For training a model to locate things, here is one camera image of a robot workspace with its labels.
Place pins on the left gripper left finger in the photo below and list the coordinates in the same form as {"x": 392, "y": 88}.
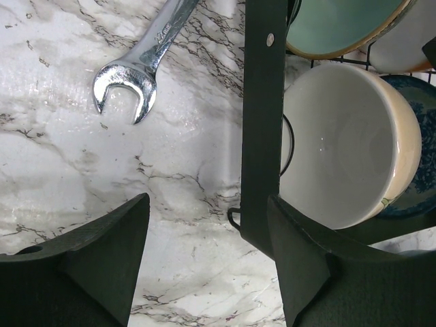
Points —
{"x": 85, "y": 277}

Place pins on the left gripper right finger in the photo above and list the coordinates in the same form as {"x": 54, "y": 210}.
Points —
{"x": 328, "y": 279}

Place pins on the beige floral bowl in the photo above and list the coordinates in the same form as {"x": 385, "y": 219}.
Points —
{"x": 357, "y": 145}

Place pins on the mint green floral bowl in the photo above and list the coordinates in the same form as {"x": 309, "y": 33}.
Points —
{"x": 331, "y": 28}

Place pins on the black wire dish rack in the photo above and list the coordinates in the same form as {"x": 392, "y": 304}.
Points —
{"x": 266, "y": 23}

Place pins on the orange bowl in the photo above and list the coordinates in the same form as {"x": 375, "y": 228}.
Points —
{"x": 400, "y": 49}

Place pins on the silver wrench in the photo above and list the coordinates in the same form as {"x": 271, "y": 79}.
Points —
{"x": 136, "y": 70}

